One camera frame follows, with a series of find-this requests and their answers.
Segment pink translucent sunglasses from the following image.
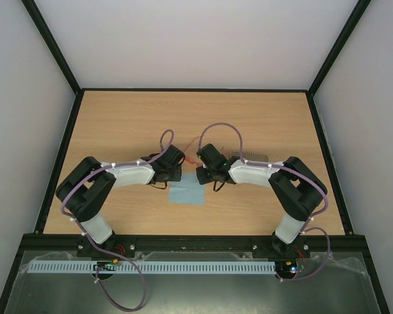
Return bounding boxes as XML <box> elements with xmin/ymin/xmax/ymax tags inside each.
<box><xmin>183</xmin><ymin>137</ymin><xmax>202</xmax><ymax>167</ymax></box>

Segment light blue cleaning cloth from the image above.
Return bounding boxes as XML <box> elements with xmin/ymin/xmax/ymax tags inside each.
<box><xmin>168</xmin><ymin>173</ymin><xmax>205</xmax><ymax>206</ymax></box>

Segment flag pattern glasses case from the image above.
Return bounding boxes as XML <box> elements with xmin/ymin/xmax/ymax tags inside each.
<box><xmin>229</xmin><ymin>150</ymin><xmax>269</xmax><ymax>162</ymax></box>

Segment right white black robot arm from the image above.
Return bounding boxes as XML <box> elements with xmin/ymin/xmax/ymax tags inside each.
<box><xmin>196</xmin><ymin>144</ymin><xmax>329</xmax><ymax>256</ymax></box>

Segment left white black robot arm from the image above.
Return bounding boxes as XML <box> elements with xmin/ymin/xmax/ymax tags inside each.
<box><xmin>55</xmin><ymin>145</ymin><xmax>185</xmax><ymax>245</ymax></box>

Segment left black circuit board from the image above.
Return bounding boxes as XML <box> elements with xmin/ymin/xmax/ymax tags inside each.
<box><xmin>92</xmin><ymin>259</ymin><xmax>122</xmax><ymax>271</ymax></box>

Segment right green circuit board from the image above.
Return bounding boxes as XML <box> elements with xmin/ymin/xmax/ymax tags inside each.
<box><xmin>275</xmin><ymin>260</ymin><xmax>306</xmax><ymax>277</ymax></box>

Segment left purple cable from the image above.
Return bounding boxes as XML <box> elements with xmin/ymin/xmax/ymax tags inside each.
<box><xmin>61</xmin><ymin>129</ymin><xmax>175</xmax><ymax>311</ymax></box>

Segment purple cable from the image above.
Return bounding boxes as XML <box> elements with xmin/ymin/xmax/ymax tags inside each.
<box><xmin>61</xmin><ymin>129</ymin><xmax>175</xmax><ymax>311</ymax></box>
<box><xmin>198</xmin><ymin>122</ymin><xmax>332</xmax><ymax>284</ymax></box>

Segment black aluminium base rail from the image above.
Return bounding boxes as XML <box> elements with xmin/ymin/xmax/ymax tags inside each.
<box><xmin>21</xmin><ymin>234</ymin><xmax>367</xmax><ymax>261</ymax></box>

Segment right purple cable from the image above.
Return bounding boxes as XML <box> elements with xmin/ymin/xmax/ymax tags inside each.
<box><xmin>198</xmin><ymin>122</ymin><xmax>332</xmax><ymax>284</ymax></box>

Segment light blue slotted cable duct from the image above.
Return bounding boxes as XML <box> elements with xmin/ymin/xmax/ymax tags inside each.
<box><xmin>27</xmin><ymin>260</ymin><xmax>276</xmax><ymax>275</ymax></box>

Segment black frame post left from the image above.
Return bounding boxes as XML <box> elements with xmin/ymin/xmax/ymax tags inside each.
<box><xmin>22</xmin><ymin>0</ymin><xmax>81</xmax><ymax>94</ymax></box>

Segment black frame post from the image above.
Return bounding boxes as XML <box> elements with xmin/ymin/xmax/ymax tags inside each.
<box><xmin>307</xmin><ymin>0</ymin><xmax>371</xmax><ymax>98</ymax></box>
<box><xmin>22</xmin><ymin>0</ymin><xmax>81</xmax><ymax>94</ymax></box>

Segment black frame post right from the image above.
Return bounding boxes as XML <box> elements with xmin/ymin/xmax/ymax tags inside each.
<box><xmin>307</xmin><ymin>0</ymin><xmax>371</xmax><ymax>98</ymax></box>

